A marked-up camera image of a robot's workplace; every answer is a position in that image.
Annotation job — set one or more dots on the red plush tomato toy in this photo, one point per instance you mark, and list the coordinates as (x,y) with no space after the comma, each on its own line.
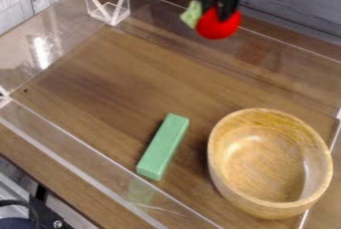
(206,23)

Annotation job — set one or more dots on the green rectangular block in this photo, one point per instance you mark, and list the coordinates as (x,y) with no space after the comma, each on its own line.
(156,158)

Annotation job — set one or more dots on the wooden bowl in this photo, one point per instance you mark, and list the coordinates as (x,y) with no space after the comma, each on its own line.
(269,162)

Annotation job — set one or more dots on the clear acrylic corner bracket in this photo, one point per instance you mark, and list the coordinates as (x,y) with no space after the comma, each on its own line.
(108,12)

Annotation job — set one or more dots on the clear acrylic barrier wall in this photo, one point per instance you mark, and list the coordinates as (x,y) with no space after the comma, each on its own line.
(92,87)

